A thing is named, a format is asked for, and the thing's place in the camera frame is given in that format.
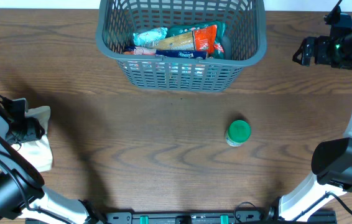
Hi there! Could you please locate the beige grain bag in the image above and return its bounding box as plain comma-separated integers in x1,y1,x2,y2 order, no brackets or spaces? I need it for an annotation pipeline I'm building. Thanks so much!
12,106,53,172

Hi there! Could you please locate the green Nescafe coffee bag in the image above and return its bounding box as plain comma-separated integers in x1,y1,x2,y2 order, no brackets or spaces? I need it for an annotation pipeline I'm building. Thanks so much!
167,21,226,59

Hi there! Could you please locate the green lid jar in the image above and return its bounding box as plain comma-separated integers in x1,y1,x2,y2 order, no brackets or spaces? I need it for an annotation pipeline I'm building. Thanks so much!
225,119,251,147

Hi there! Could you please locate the orange spaghetti packet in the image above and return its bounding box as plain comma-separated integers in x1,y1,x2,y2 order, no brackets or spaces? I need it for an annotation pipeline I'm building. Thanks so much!
143,25,217,54

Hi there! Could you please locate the colourful tissue pack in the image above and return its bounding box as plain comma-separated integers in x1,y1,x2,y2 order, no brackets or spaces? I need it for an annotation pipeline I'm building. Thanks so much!
124,46,208,59

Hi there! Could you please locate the light teal small pouch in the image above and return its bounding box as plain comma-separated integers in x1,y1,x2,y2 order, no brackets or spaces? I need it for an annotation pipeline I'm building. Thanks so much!
133,27,168,47

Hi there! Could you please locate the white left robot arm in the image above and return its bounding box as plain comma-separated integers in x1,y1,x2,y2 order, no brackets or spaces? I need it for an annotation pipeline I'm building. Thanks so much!
0,95,107,224

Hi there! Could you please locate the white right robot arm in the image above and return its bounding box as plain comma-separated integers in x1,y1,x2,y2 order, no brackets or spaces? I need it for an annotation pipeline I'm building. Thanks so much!
262,4,352,223

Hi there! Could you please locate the grey plastic basket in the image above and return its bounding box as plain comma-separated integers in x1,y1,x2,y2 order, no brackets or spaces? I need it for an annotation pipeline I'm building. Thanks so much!
96,0,267,92

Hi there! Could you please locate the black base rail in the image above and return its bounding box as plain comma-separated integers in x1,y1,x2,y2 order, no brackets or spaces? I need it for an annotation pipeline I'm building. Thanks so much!
20,207,338,224

